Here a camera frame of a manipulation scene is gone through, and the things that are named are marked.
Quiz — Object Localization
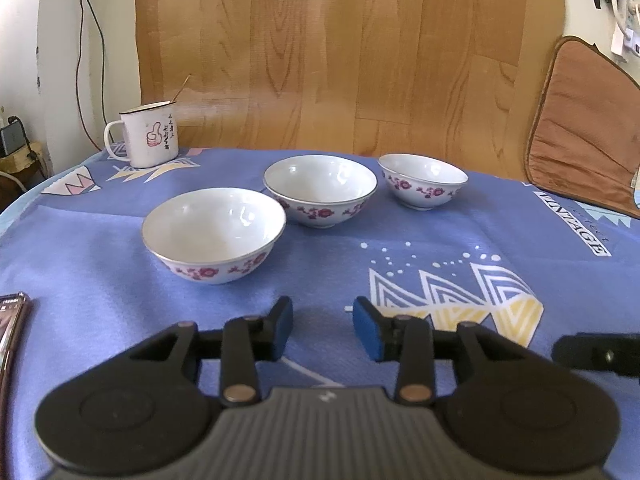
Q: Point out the small white floral bowl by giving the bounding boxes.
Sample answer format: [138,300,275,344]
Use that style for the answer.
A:
[377,153,469,211]

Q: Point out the smartphone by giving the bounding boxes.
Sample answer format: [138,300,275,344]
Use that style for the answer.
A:
[0,292,34,411]

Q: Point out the black charger box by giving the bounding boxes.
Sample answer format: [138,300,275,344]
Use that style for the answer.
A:
[0,116,27,157]

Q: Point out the wood-pattern vinyl sheet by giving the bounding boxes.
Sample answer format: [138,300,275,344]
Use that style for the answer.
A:
[132,0,568,182]

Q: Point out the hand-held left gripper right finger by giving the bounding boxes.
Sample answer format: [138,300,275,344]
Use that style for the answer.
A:
[353,296,523,406]

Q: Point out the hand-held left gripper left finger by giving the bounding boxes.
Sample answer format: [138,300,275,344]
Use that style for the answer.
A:
[127,296,294,407]

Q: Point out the white enamel mug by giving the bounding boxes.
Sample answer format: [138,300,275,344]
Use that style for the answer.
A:
[104,100,180,169]

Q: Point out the brown seat cushion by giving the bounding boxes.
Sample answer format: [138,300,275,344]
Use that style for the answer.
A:
[522,35,640,221]

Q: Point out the blue printed tablecloth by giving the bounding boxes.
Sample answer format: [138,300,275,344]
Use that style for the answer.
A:
[0,146,640,480]

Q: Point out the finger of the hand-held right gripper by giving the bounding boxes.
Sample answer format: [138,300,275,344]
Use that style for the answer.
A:
[552,332,640,379]

